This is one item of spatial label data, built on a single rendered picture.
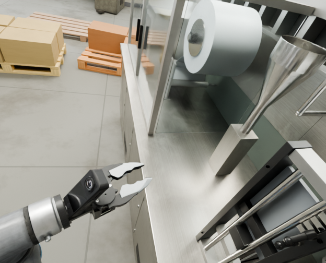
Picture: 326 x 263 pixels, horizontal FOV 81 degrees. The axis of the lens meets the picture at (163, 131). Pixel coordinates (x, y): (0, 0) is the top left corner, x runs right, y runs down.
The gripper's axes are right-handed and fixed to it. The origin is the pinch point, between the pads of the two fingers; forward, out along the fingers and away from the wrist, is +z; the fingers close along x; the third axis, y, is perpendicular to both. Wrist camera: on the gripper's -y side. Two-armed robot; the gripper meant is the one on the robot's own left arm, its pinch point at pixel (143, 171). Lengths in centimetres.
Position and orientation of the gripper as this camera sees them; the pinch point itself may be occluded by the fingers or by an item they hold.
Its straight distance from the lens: 49.9
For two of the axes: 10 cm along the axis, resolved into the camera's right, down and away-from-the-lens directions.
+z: 8.1, -2.7, 5.2
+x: 5.1, 7.5, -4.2
